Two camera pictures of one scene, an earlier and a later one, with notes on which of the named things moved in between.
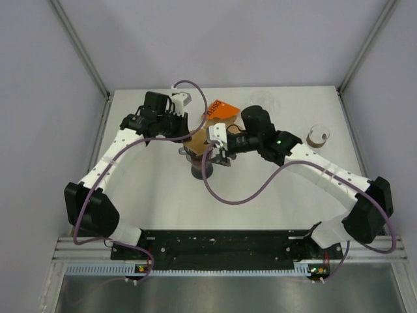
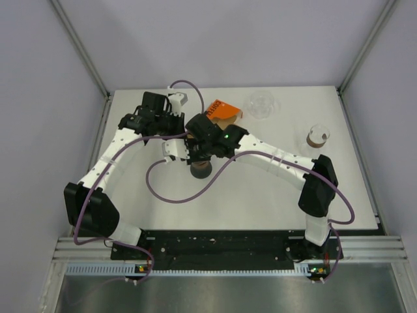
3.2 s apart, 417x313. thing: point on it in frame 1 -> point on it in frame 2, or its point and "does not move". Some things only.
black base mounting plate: (166, 247) does not move
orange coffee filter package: (220, 109) does not move
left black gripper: (182, 130) does not move
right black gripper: (225, 154) -> (189, 144)
